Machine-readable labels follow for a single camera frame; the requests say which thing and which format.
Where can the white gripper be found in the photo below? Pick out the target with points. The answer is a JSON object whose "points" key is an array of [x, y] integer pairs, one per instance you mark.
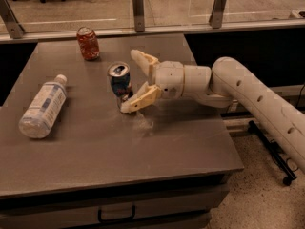
{"points": [[170, 78]]}

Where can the blue silver redbull can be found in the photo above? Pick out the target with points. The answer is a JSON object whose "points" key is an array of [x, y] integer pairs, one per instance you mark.
{"points": [[120, 81]]}

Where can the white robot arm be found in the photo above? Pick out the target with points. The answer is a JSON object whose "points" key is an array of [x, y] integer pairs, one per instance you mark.
{"points": [[218, 86]]}

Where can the red soda can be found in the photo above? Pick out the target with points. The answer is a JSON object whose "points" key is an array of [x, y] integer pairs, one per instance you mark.
{"points": [[88, 43]]}

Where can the clear plastic water bottle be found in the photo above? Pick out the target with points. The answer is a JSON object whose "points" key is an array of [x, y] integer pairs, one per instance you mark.
{"points": [[40, 116]]}

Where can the grey cabinet drawer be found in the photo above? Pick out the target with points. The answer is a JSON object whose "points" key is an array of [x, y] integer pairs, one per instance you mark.
{"points": [[176, 209]]}

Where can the black wheeled stand leg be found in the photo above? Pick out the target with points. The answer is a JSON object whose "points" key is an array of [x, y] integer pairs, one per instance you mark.
{"points": [[274, 150]]}

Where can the middle metal glass bracket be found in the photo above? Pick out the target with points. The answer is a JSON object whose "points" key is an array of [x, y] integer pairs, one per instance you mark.
{"points": [[138, 15]]}

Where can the metal glass bracket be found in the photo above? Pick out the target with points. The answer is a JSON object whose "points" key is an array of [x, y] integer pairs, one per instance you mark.
{"points": [[15, 30], [216, 17], [138, 15]]}

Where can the right metal glass bracket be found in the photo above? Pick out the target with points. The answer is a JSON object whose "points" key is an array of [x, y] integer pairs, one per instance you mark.
{"points": [[216, 17]]}

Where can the left metal glass bracket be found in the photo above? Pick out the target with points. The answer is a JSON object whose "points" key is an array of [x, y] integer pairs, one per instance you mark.
{"points": [[15, 30]]}

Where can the black drawer handle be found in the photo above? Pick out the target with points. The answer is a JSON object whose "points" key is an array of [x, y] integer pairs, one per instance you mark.
{"points": [[116, 214]]}

